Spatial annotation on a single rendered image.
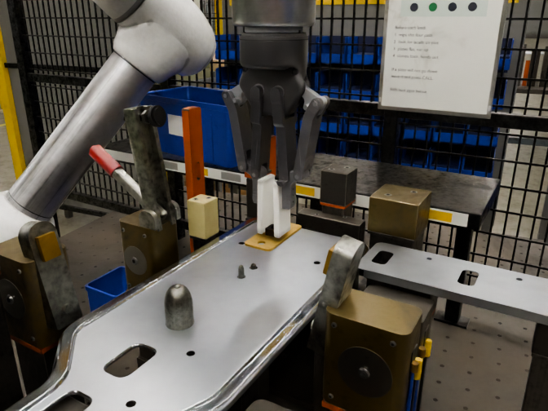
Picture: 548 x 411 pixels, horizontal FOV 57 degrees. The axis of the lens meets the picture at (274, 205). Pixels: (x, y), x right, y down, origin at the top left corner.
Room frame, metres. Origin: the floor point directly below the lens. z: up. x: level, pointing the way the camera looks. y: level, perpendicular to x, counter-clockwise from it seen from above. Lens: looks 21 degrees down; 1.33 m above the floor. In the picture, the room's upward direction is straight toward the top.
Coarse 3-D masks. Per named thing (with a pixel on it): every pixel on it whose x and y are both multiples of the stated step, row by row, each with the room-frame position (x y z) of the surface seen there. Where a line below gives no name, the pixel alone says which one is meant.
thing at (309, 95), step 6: (306, 90) 0.55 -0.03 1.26; (312, 90) 0.55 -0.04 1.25; (306, 96) 0.55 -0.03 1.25; (312, 96) 0.54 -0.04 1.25; (318, 96) 0.54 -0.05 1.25; (306, 102) 0.55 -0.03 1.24; (324, 102) 0.54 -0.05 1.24; (306, 108) 0.54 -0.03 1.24; (324, 108) 0.55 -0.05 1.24; (318, 114) 0.54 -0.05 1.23
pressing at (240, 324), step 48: (240, 240) 0.72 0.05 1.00; (288, 240) 0.72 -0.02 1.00; (336, 240) 0.72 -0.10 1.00; (144, 288) 0.57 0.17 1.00; (192, 288) 0.57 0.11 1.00; (240, 288) 0.57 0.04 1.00; (288, 288) 0.57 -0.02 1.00; (96, 336) 0.47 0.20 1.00; (144, 336) 0.47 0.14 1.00; (192, 336) 0.47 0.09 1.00; (240, 336) 0.47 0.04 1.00; (288, 336) 0.47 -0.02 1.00; (48, 384) 0.38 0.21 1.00; (96, 384) 0.39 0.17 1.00; (144, 384) 0.39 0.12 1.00; (192, 384) 0.39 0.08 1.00; (240, 384) 0.39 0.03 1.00
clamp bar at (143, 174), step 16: (128, 112) 0.67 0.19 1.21; (144, 112) 0.67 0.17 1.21; (160, 112) 0.66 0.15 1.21; (128, 128) 0.67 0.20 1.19; (144, 128) 0.68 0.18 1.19; (144, 144) 0.66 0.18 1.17; (160, 144) 0.69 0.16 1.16; (144, 160) 0.66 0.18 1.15; (160, 160) 0.68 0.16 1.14; (144, 176) 0.66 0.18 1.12; (160, 176) 0.68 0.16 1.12; (144, 192) 0.66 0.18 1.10; (160, 192) 0.68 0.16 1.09; (144, 208) 0.66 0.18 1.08; (160, 224) 0.65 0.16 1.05
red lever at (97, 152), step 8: (96, 152) 0.72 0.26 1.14; (104, 152) 0.72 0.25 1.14; (96, 160) 0.72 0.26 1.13; (104, 160) 0.71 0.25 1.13; (112, 160) 0.71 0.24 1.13; (104, 168) 0.71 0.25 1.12; (112, 168) 0.70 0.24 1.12; (120, 168) 0.71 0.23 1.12; (112, 176) 0.71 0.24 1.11; (120, 176) 0.70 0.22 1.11; (128, 176) 0.70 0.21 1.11; (128, 184) 0.69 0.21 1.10; (136, 184) 0.70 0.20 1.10; (136, 192) 0.68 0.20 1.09; (136, 200) 0.68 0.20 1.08; (160, 208) 0.67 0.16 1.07; (160, 216) 0.66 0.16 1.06
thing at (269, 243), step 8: (272, 224) 0.58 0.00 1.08; (296, 224) 0.60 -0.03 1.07; (264, 232) 0.58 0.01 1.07; (272, 232) 0.57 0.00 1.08; (288, 232) 0.58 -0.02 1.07; (248, 240) 0.56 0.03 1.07; (256, 240) 0.56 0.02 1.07; (264, 240) 0.56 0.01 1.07; (272, 240) 0.56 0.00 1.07; (280, 240) 0.56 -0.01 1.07; (256, 248) 0.54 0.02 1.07; (264, 248) 0.53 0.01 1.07; (272, 248) 0.53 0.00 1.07
